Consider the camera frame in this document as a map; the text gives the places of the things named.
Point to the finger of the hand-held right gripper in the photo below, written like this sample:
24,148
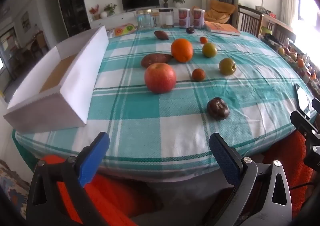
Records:
316,104
301,122

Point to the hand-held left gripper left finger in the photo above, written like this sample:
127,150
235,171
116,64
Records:
93,161

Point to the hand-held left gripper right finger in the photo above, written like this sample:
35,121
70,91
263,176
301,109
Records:
225,161

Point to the dark purple passion fruit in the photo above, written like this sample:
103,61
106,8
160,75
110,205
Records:
190,30
218,108

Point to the small tangerine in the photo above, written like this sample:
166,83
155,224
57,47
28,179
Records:
203,40
198,75

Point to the white cardboard box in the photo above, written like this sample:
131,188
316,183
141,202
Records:
82,70

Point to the yellow green round fruit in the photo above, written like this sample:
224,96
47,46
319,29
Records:
227,66
209,50

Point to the red apple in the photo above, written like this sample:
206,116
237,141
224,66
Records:
160,78

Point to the brown sweet potato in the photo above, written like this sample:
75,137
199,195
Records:
152,60
161,35

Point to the large orange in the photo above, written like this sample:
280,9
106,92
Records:
182,50

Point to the smartphone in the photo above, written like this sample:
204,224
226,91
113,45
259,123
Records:
302,99

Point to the red orange cloth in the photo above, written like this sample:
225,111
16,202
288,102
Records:
107,196

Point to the cluttered sideboard items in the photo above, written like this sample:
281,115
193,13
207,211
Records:
292,55

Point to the patterned rug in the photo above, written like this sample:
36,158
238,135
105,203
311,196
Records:
12,188

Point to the wooden slatted chair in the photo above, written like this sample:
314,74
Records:
247,20

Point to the orange cover book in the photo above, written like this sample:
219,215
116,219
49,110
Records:
221,28

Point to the fruit print pouch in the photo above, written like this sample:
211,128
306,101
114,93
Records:
122,30

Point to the white television cabinet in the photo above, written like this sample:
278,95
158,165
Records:
117,19

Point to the red white tin can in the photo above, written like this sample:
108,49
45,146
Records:
198,18
184,18

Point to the white round vase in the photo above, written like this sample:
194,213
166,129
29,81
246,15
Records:
103,14

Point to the red flower bouquet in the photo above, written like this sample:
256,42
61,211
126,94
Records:
93,11

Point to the glass jar with gold lid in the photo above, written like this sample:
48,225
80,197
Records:
144,19

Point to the leafy potted plant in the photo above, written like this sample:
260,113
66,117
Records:
110,8

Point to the clear jar with black lid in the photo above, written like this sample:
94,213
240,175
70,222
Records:
166,18

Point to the dark glass display cabinet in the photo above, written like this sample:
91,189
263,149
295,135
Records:
72,3

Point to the small green potted plant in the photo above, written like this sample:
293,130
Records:
165,1

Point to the framed wall picture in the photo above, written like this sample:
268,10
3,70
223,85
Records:
26,22

